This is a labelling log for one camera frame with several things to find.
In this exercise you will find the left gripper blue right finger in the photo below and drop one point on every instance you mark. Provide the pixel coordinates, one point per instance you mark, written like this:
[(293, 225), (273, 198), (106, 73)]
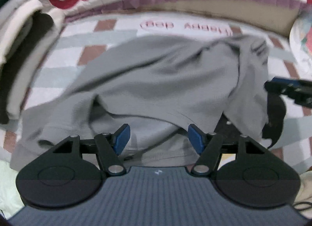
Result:
[(208, 146)]

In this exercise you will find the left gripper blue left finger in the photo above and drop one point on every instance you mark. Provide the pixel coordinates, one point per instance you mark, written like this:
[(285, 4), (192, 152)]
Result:
[(109, 147)]

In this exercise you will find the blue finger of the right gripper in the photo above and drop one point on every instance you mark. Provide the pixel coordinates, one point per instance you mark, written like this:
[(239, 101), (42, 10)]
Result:
[(297, 90)]

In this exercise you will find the plaid bed sheet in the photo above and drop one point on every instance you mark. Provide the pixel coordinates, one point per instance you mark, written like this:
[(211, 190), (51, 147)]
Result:
[(83, 40)]

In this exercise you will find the stack of folded clothes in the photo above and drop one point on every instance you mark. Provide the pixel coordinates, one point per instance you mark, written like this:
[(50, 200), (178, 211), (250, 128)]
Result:
[(27, 33)]

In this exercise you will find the grey garment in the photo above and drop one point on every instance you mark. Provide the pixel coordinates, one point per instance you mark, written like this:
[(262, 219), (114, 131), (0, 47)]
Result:
[(159, 85)]

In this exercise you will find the beige mattress side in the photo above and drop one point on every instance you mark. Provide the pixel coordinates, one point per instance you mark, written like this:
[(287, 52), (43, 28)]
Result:
[(266, 16)]

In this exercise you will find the floral pillow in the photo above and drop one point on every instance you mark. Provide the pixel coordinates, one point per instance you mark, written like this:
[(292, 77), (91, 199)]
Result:
[(300, 41)]

